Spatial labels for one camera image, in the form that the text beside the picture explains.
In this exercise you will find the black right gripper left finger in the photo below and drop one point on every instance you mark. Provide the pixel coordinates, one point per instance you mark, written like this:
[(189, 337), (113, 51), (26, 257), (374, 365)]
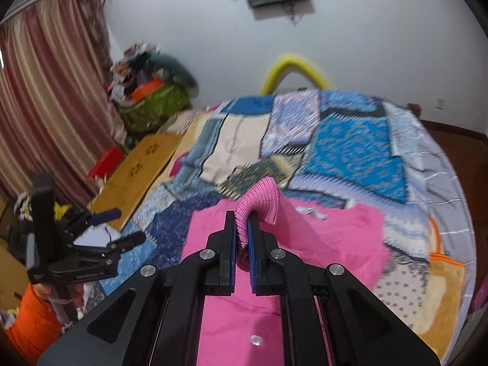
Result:
[(208, 272)]

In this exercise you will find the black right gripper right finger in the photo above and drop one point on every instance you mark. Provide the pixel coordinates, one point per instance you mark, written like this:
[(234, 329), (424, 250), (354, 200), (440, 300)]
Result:
[(299, 286)]

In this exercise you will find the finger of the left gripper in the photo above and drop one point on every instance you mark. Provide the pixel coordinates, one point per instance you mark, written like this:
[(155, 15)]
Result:
[(114, 249), (87, 219)]

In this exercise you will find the pink knit small garment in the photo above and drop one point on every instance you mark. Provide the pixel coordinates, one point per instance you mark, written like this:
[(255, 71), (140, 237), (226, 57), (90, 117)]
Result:
[(245, 328)]

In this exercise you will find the red box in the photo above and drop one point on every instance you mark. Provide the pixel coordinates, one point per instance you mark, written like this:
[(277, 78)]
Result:
[(107, 163)]

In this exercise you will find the brown cardboard box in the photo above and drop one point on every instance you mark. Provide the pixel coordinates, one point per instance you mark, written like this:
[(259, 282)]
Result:
[(128, 185)]

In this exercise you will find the striped pink curtain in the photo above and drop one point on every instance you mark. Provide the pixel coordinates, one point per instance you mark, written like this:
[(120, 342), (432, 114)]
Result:
[(55, 111)]

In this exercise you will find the patchwork patterned bed cover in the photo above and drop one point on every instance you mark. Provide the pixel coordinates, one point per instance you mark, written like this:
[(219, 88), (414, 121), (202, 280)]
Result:
[(331, 148)]

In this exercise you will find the green bag clutter pile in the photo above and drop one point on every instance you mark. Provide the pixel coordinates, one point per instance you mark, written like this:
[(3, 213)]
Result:
[(149, 87)]

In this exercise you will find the orange yellow blanket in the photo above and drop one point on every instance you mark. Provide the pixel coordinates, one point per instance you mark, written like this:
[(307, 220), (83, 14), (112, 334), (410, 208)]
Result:
[(438, 314)]

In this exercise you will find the grey checked bed sheet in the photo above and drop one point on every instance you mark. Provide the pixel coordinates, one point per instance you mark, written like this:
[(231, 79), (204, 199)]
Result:
[(457, 185)]

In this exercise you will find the yellow curved tube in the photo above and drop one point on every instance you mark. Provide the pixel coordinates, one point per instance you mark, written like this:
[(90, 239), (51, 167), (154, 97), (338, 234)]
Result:
[(288, 64)]

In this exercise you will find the white wall socket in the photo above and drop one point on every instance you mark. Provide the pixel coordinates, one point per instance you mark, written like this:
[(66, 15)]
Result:
[(440, 103)]

